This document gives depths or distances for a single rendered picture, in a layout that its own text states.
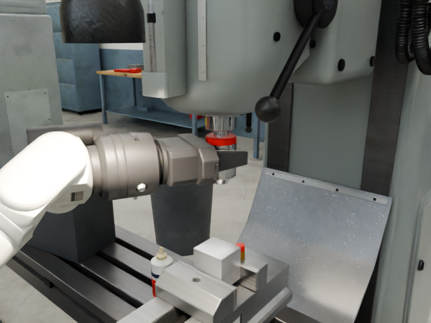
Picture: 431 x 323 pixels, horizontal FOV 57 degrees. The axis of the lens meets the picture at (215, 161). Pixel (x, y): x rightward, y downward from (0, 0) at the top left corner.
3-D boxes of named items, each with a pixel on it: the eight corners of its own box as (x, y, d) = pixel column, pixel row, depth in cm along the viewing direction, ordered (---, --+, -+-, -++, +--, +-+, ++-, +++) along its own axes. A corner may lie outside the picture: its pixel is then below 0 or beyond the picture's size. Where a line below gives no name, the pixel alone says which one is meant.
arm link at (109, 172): (133, 182, 49) (32, 195, 44) (122, 211, 58) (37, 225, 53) (116, 105, 53) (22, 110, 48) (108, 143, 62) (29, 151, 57)
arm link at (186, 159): (220, 136, 52) (130, 145, 47) (219, 204, 55) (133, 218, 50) (186, 119, 63) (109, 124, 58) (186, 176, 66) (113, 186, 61)
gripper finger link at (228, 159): (245, 166, 60) (207, 172, 57) (245, 146, 59) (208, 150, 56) (250, 170, 58) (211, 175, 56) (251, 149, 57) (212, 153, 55)
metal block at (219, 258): (221, 293, 63) (221, 260, 62) (194, 279, 67) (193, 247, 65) (240, 278, 67) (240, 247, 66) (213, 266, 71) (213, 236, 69)
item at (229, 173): (210, 181, 58) (210, 147, 57) (202, 171, 63) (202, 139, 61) (240, 178, 60) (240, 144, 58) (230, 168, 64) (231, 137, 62)
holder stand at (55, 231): (78, 264, 87) (68, 179, 81) (14, 240, 97) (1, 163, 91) (116, 241, 97) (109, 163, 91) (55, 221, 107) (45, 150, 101)
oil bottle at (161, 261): (162, 307, 73) (160, 255, 70) (148, 298, 75) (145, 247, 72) (178, 297, 76) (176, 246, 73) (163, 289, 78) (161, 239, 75)
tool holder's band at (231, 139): (210, 147, 57) (210, 140, 56) (202, 139, 61) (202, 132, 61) (240, 144, 58) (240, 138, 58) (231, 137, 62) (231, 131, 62)
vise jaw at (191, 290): (213, 329, 58) (213, 306, 56) (154, 295, 65) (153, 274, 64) (237, 308, 62) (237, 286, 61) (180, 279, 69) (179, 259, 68)
